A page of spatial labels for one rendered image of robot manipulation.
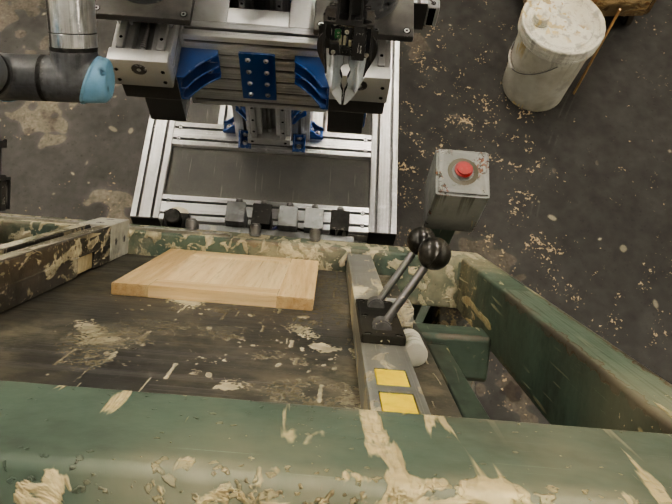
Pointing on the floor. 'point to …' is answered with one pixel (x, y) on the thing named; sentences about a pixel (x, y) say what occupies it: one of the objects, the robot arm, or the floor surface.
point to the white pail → (552, 50)
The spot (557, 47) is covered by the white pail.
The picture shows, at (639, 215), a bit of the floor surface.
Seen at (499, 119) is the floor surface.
